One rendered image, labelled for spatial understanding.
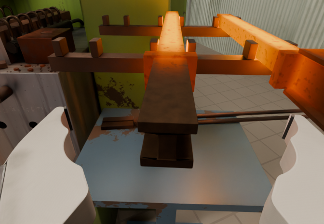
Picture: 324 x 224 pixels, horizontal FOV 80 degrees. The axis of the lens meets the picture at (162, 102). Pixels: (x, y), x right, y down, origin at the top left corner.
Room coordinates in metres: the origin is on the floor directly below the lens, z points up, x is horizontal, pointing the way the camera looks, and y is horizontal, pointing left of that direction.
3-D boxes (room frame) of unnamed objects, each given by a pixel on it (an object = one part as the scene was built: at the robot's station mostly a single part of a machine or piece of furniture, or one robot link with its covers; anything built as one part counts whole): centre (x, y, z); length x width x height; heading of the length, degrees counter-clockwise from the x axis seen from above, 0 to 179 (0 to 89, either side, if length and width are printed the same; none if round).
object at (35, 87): (0.69, 0.43, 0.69); 0.56 x 0.38 x 0.45; 1
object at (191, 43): (0.35, -0.02, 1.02); 0.23 x 0.06 x 0.02; 179
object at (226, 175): (0.35, -0.02, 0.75); 0.40 x 0.30 x 0.02; 89
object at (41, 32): (0.53, 0.31, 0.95); 0.12 x 0.09 x 0.07; 1
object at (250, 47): (0.35, -0.14, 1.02); 0.23 x 0.06 x 0.02; 179
